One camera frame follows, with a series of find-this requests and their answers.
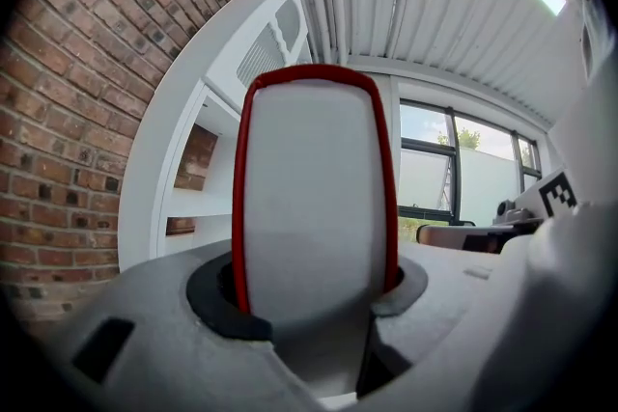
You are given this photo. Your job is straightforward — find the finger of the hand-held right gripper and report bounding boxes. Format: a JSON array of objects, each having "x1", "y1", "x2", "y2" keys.
[{"x1": 417, "y1": 223, "x2": 496, "y2": 253}]

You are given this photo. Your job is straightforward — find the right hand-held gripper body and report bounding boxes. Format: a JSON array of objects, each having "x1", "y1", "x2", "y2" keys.
[{"x1": 491, "y1": 166, "x2": 580, "y2": 253}]

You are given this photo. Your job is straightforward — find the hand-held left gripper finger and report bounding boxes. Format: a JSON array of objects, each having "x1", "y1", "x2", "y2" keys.
[{"x1": 231, "y1": 64, "x2": 400, "y2": 404}]

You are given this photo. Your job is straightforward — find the white shelf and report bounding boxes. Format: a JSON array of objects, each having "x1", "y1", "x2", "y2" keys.
[{"x1": 118, "y1": 0, "x2": 316, "y2": 277}]

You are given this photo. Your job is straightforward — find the black framed window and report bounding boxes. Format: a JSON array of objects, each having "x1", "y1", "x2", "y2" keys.
[{"x1": 398, "y1": 96, "x2": 548, "y2": 229}]

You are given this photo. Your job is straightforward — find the white ventilation grille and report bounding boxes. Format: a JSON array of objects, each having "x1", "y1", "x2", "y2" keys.
[{"x1": 235, "y1": 0, "x2": 311, "y2": 89}]

